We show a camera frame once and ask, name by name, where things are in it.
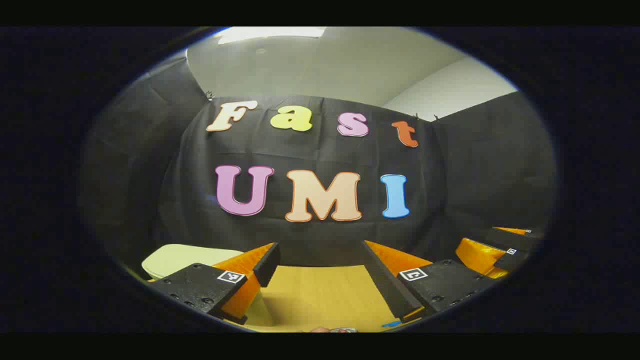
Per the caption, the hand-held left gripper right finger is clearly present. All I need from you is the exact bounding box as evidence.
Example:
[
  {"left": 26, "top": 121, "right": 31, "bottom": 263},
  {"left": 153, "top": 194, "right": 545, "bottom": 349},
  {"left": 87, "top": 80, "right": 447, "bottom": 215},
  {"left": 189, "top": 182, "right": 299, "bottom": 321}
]
[{"left": 359, "top": 240, "right": 500, "bottom": 324}]

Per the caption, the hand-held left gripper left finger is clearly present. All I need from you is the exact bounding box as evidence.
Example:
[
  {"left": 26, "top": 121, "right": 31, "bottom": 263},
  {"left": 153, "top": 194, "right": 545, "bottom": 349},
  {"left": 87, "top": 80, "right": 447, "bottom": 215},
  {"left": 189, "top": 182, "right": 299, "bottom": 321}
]
[{"left": 149, "top": 242, "right": 282, "bottom": 327}]

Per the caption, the light green desktop garbage bin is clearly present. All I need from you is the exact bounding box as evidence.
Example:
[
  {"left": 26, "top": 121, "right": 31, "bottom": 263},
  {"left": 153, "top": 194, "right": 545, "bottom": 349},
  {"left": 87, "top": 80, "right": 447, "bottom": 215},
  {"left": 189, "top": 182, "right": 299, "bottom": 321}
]
[{"left": 141, "top": 244, "right": 274, "bottom": 327}]

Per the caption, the black backdrop cloth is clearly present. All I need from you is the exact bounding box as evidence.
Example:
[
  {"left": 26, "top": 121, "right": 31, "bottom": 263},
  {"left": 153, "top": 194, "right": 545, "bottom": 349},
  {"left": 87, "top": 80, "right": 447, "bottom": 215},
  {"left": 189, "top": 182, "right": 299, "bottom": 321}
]
[{"left": 82, "top": 52, "right": 558, "bottom": 281}]

